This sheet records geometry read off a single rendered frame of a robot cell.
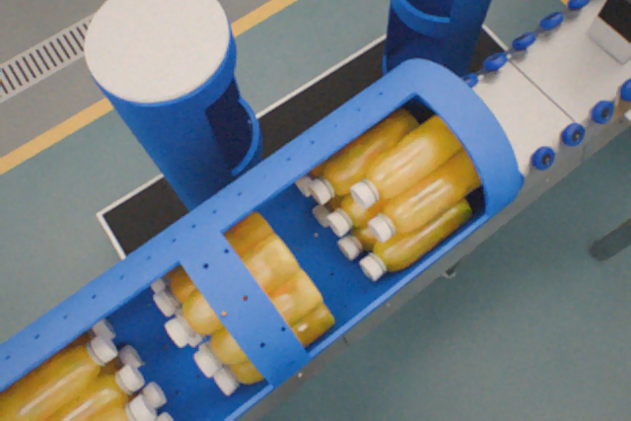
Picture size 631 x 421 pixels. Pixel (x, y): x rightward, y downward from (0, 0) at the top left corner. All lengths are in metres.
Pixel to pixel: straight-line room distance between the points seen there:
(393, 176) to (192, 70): 0.47
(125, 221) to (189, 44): 0.98
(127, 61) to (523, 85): 0.77
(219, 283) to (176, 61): 0.53
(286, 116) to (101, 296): 1.36
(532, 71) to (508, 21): 1.26
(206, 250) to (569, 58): 0.85
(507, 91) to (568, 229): 1.02
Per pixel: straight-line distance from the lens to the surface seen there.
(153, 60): 1.19
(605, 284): 2.20
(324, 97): 2.12
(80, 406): 0.96
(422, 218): 0.92
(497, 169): 0.89
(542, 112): 1.26
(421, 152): 0.89
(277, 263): 0.83
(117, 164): 2.32
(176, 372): 1.07
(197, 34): 1.20
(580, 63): 1.34
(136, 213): 2.06
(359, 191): 0.87
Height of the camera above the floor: 1.98
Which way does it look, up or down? 68 degrees down
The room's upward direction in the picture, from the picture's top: 8 degrees counter-clockwise
